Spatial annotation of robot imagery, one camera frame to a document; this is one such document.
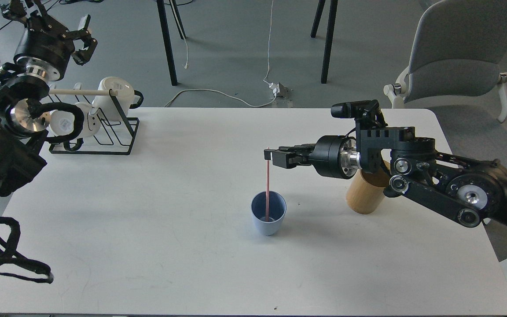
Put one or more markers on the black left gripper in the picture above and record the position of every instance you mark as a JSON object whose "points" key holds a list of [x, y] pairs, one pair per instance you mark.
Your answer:
{"points": [[48, 43]]}

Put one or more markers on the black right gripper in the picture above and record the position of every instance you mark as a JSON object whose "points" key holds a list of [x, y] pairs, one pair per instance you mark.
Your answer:
{"points": [[333, 156]]}

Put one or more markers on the blue cup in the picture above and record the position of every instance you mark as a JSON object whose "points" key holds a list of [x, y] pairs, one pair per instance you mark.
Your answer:
{"points": [[278, 209]]}

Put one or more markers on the pink chopstick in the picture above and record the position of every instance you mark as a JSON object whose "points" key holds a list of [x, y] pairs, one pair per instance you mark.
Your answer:
{"points": [[267, 190]]}

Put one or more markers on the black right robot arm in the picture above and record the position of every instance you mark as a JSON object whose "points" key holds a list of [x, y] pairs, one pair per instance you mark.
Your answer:
{"points": [[461, 189]]}

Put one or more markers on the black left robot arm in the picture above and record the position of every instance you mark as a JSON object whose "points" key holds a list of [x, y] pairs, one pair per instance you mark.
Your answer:
{"points": [[26, 123]]}

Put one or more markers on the floor power socket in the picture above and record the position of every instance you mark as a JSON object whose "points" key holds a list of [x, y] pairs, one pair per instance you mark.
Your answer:
{"points": [[281, 96]]}

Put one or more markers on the bamboo cylinder holder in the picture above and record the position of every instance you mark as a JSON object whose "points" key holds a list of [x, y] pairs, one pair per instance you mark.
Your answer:
{"points": [[366, 190]]}

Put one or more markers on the white mug lower left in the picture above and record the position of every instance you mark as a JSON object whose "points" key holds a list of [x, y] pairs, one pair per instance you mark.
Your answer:
{"points": [[67, 124]]}

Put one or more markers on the black table leg left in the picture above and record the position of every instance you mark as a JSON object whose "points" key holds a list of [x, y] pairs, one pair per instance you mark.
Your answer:
{"points": [[166, 35]]}

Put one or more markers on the black table leg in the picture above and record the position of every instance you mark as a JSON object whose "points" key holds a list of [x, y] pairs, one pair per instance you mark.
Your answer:
{"points": [[166, 35], [329, 34]]}

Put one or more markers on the black table leg right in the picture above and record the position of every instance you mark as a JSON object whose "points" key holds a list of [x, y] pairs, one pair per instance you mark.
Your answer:
{"points": [[329, 34]]}

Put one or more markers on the grey office chair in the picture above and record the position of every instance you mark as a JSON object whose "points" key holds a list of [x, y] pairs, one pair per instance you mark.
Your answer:
{"points": [[457, 48]]}

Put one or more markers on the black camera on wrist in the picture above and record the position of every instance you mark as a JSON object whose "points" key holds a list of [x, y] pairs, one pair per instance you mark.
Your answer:
{"points": [[367, 113]]}

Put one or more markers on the black wire mug rack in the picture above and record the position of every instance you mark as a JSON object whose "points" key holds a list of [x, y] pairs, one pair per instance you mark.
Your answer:
{"points": [[107, 130]]}

